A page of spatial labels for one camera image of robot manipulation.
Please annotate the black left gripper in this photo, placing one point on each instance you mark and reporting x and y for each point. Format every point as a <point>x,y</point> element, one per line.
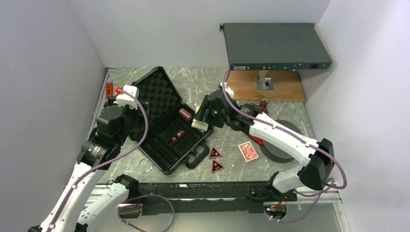
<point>140,119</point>

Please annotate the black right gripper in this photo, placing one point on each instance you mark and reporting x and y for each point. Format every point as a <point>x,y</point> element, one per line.
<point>204,106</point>

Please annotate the poker chip roll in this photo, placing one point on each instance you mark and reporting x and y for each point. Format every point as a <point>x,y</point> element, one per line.
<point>185,114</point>

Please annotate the black foam-lined carrying case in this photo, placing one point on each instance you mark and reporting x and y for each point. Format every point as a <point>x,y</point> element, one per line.
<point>161,98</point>

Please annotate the red playing card deck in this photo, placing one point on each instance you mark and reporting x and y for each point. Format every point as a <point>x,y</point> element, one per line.
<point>248,152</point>

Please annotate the blue playing card deck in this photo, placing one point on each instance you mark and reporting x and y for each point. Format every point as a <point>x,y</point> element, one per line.
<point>198,121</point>

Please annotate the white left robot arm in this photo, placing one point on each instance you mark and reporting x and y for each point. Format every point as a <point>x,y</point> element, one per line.
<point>120,129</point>

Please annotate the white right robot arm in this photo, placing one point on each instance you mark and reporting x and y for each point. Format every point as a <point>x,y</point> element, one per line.
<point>316,159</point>

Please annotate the red dice set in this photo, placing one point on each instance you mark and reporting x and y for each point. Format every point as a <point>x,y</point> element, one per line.
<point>178,135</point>

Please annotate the upper red triangle button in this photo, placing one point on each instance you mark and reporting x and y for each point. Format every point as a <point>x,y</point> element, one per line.
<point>214,153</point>

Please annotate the left clear round disc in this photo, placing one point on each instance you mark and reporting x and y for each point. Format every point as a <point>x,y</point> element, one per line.
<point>145,165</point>

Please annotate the clear round disc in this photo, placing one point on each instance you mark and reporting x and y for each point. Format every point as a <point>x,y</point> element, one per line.
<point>145,165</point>
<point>262,165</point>

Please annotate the lower red all-in triangle button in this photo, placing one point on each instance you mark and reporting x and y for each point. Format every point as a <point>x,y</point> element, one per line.
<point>216,166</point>

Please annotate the right clear round disc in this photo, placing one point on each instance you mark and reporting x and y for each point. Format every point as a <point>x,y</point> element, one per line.
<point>262,165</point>

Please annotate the plywood base board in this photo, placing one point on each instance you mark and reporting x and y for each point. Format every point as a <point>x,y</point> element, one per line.
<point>287,86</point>

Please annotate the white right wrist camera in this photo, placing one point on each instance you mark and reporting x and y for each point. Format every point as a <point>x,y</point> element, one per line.
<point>228,90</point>

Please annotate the red-handled adjustable wrench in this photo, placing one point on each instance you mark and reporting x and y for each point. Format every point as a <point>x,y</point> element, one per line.
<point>109,89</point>

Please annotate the metal device stand bracket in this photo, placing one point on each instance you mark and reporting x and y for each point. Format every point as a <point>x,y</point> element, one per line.
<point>264,82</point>

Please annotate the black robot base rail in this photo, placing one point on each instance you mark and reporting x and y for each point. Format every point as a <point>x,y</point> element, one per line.
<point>204,197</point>

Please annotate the grey rack-mount network device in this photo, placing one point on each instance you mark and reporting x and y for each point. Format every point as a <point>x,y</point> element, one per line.
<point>274,46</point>

